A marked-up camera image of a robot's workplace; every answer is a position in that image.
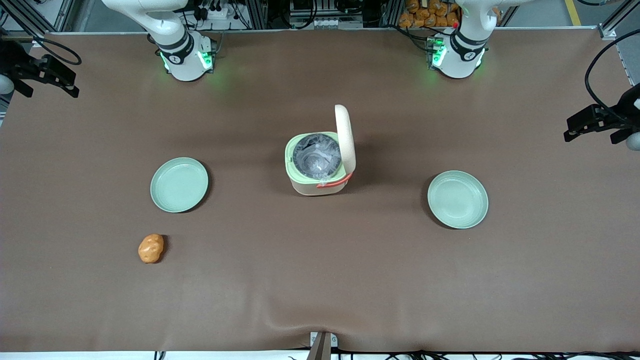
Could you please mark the white power strip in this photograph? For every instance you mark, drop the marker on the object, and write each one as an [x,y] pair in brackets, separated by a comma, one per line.
[217,12]

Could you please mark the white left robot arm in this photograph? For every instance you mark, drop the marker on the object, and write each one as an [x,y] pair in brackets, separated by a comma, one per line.
[462,60]

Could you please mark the orange-brown toy potato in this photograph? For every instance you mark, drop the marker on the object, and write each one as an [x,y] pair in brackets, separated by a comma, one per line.
[151,248]

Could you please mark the aluminium frame post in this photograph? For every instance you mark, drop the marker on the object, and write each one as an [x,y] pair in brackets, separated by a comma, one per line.
[64,14]
[607,31]

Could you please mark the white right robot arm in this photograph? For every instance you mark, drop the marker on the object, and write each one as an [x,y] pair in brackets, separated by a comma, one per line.
[182,60]

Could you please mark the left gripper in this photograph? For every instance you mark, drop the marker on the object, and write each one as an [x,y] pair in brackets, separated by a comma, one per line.
[621,112]

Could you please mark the silver camera mount bracket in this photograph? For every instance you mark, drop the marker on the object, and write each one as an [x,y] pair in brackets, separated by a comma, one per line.
[322,345]

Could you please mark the pile of orange toy food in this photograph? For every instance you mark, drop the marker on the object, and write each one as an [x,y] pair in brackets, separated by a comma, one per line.
[425,15]

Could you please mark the brown table mat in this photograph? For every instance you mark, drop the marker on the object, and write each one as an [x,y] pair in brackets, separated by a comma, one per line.
[320,280]

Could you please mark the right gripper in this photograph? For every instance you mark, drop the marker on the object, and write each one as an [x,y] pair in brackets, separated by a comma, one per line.
[19,66]

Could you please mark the pale green round plate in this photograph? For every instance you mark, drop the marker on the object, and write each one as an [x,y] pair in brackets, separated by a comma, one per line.
[457,200]
[179,185]

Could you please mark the grey equipment box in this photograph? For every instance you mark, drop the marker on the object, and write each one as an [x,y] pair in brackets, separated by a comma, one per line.
[325,15]

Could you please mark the plastic-lined dark inner pot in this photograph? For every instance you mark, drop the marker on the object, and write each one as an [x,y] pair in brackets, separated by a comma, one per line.
[316,157]

